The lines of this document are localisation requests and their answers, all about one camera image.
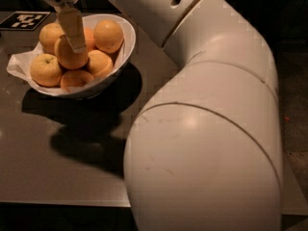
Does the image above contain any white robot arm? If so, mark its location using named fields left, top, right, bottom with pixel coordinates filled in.
left=109, top=0, right=283, bottom=231

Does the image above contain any orange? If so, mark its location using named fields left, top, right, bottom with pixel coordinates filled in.
left=86, top=50, right=114, bottom=78
left=38, top=22, right=64, bottom=54
left=54, top=35, right=89, bottom=70
left=84, top=27, right=95, bottom=51
left=30, top=54, right=63, bottom=88
left=61, top=69, right=94, bottom=91
left=93, top=19, right=124, bottom=54

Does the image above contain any white paper liner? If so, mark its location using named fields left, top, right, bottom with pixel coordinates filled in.
left=7, top=43, right=127, bottom=99

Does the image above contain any black white marker tag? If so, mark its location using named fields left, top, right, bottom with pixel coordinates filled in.
left=0, top=11, right=50, bottom=31

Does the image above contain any white bowl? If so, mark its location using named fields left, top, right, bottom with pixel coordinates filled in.
left=23, top=14, right=136, bottom=99

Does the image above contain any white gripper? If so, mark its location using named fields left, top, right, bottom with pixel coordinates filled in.
left=44, top=0, right=87, bottom=53

